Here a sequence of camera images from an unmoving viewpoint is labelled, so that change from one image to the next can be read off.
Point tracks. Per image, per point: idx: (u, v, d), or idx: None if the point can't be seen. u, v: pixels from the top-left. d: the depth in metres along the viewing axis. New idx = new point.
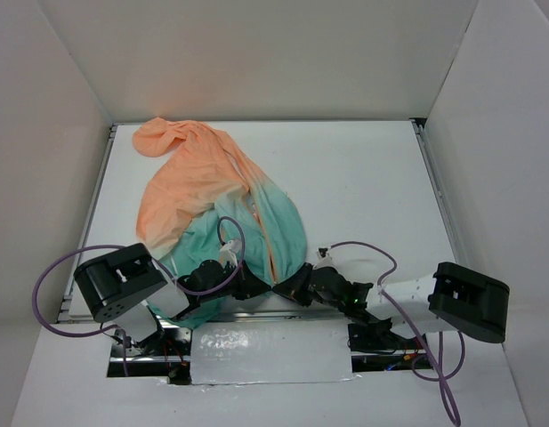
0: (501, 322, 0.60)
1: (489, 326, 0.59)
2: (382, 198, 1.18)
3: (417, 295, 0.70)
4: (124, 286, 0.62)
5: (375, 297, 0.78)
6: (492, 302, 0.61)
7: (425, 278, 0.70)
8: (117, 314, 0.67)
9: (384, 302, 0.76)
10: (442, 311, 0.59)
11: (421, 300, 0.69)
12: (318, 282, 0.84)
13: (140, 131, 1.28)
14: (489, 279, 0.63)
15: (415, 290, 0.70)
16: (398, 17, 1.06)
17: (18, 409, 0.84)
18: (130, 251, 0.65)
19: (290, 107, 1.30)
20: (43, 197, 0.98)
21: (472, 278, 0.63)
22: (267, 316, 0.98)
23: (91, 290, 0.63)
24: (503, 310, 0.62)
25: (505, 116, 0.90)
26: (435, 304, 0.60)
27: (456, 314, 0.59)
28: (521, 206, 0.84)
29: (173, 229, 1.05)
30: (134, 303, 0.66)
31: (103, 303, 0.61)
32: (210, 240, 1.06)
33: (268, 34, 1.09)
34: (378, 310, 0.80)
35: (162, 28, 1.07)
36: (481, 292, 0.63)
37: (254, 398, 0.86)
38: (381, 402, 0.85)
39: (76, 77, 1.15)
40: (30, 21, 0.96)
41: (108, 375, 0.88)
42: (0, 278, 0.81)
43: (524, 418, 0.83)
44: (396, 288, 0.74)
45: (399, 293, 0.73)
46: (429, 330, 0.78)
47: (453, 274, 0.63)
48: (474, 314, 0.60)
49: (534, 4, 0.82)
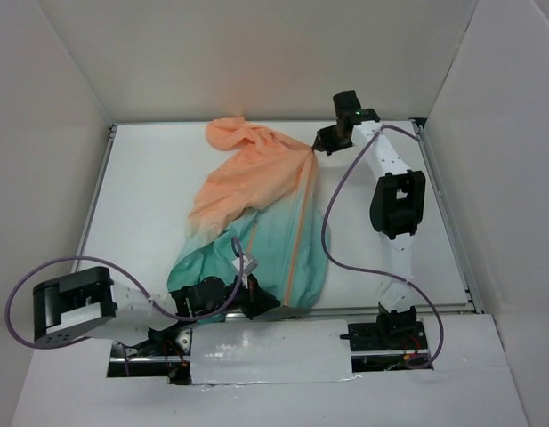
0: (393, 230, 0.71)
1: (387, 224, 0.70)
2: None
3: (383, 163, 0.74)
4: (65, 318, 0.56)
5: (367, 128, 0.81)
6: (406, 219, 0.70)
7: (402, 164, 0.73)
8: (68, 339, 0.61)
9: (367, 139, 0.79)
10: (380, 185, 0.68)
11: (381, 168, 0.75)
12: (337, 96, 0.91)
13: (216, 121, 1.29)
14: (420, 211, 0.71)
15: (391, 160, 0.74)
16: (397, 17, 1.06)
17: (18, 409, 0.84)
18: (85, 275, 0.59)
19: (290, 106, 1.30)
20: (42, 196, 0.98)
21: (417, 197, 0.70)
22: (268, 315, 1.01)
23: (39, 311, 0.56)
24: (405, 229, 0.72)
25: (506, 114, 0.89)
26: (385, 180, 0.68)
27: (382, 197, 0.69)
28: (522, 205, 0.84)
29: (224, 217, 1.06)
30: (83, 332, 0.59)
31: (44, 332, 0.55)
32: (241, 242, 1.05)
33: (267, 34, 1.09)
34: (358, 134, 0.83)
35: (162, 28, 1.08)
36: (409, 208, 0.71)
37: (254, 398, 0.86)
38: (381, 401, 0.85)
39: (76, 76, 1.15)
40: (31, 22, 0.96)
41: (108, 375, 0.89)
42: (1, 278, 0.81)
43: (525, 418, 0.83)
44: (385, 146, 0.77)
45: (383, 149, 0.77)
46: (397, 302, 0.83)
47: (414, 183, 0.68)
48: (389, 210, 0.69)
49: (535, 4, 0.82)
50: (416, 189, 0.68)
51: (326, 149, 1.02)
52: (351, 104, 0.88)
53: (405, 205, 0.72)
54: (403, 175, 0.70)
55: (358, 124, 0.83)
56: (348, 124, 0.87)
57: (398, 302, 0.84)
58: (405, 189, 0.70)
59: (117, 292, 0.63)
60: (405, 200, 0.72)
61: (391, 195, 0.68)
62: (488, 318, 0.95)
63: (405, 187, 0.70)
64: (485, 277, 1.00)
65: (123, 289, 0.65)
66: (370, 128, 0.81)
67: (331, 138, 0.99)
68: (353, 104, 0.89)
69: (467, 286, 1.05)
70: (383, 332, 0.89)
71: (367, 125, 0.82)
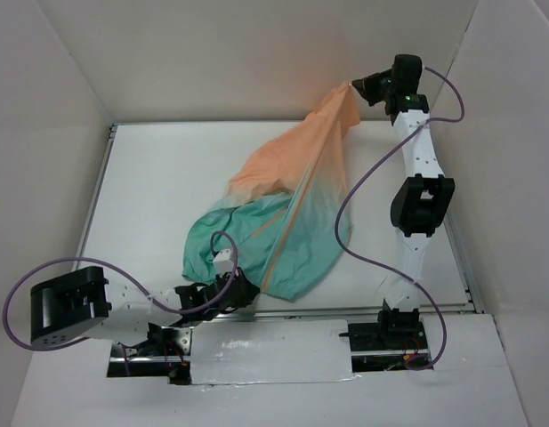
0: (407, 227, 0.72)
1: (405, 221, 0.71)
2: (383, 198, 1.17)
3: (417, 160, 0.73)
4: (61, 318, 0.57)
5: (410, 122, 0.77)
6: (422, 220, 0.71)
7: (436, 169, 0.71)
8: (65, 341, 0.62)
9: (409, 132, 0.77)
10: (406, 185, 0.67)
11: (413, 164, 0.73)
12: (400, 58, 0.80)
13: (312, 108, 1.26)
14: (442, 215, 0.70)
15: (426, 160, 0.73)
16: (397, 16, 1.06)
17: (18, 409, 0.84)
18: (80, 276, 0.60)
19: (290, 106, 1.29)
20: (42, 196, 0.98)
21: (442, 205, 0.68)
22: (268, 316, 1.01)
23: (37, 312, 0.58)
24: (421, 226, 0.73)
25: (506, 112, 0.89)
26: (414, 181, 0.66)
27: (405, 198, 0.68)
28: (522, 205, 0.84)
29: (255, 187, 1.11)
30: (79, 333, 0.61)
31: (42, 334, 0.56)
32: (262, 216, 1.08)
33: (267, 34, 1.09)
34: (400, 122, 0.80)
35: (162, 28, 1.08)
36: (431, 211, 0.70)
37: (254, 398, 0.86)
38: (381, 401, 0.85)
39: (76, 76, 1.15)
40: (30, 21, 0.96)
41: (108, 375, 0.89)
42: (1, 278, 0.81)
43: (525, 418, 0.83)
44: (424, 144, 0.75)
45: (421, 146, 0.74)
46: (402, 302, 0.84)
47: (440, 190, 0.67)
48: (408, 210, 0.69)
49: (534, 4, 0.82)
50: (442, 196, 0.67)
51: (368, 98, 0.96)
52: (408, 79, 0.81)
53: (429, 205, 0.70)
54: (432, 178, 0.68)
55: (402, 112, 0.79)
56: (393, 108, 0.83)
57: (403, 302, 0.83)
58: (432, 192, 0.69)
59: (111, 291, 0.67)
60: (430, 201, 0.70)
61: (415, 197, 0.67)
62: (488, 318, 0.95)
63: (432, 190, 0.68)
64: (485, 277, 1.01)
65: (119, 288, 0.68)
66: (415, 118, 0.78)
67: (375, 88, 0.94)
68: (411, 81, 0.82)
69: (467, 286, 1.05)
70: (383, 329, 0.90)
71: (413, 115, 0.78)
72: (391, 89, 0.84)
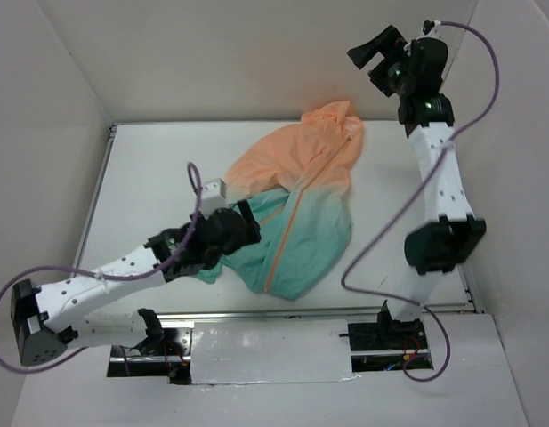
0: (426, 267, 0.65)
1: (424, 261, 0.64)
2: (383, 199, 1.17)
3: (441, 190, 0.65)
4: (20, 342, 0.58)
5: (431, 140, 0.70)
6: (443, 261, 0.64)
7: (464, 205, 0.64)
8: (60, 352, 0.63)
9: (431, 154, 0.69)
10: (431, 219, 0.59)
11: (436, 194, 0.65)
12: (422, 49, 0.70)
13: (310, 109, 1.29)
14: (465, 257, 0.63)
15: (452, 193, 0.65)
16: (397, 17, 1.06)
17: (18, 409, 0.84)
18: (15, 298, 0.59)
19: (290, 107, 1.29)
20: (42, 197, 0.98)
21: (467, 247, 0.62)
22: (268, 317, 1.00)
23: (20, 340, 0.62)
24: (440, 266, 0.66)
25: (506, 112, 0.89)
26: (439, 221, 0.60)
27: (426, 240, 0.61)
28: (522, 205, 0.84)
29: (253, 184, 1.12)
30: (59, 344, 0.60)
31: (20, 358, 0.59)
32: (262, 212, 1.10)
33: (267, 33, 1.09)
34: (420, 138, 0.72)
35: (162, 28, 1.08)
36: (453, 254, 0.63)
37: (254, 398, 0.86)
38: (381, 401, 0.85)
39: (76, 76, 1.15)
40: (30, 21, 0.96)
41: (108, 374, 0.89)
42: (1, 279, 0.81)
43: (525, 419, 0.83)
44: (449, 169, 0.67)
45: (446, 172, 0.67)
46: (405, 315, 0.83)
47: (468, 231, 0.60)
48: (430, 251, 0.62)
49: (534, 4, 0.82)
50: (469, 239, 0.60)
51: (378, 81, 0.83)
52: (429, 76, 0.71)
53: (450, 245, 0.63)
54: (461, 219, 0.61)
55: (423, 127, 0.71)
56: (410, 116, 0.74)
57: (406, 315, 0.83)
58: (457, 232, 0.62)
59: (47, 297, 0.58)
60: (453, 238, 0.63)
61: (439, 239, 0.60)
62: (488, 318, 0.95)
63: (458, 230, 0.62)
64: (485, 277, 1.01)
65: (58, 287, 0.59)
66: (438, 138, 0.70)
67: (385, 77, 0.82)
68: (431, 79, 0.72)
69: (467, 286, 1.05)
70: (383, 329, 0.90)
71: (436, 133, 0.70)
72: (407, 87, 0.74)
